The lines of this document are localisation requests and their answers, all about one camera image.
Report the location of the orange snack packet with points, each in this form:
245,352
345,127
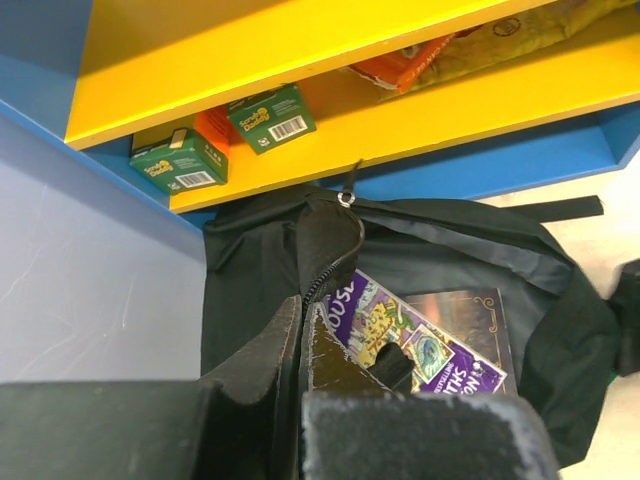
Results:
397,71

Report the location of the green small box right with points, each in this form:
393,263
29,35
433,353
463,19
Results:
271,118

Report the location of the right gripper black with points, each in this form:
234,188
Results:
625,303

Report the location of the green small box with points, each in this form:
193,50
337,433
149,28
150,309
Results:
186,160
271,118

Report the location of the A Tale of Two Cities book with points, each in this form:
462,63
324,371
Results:
475,317

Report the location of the black student backpack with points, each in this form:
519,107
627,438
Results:
564,337

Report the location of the blue shelf unit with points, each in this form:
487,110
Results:
80,78

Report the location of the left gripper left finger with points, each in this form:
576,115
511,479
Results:
239,421

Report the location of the green small box left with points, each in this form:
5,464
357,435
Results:
186,160

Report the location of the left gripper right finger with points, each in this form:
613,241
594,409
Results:
353,427

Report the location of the purple 52-Storey Treehouse book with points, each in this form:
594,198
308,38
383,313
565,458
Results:
365,317

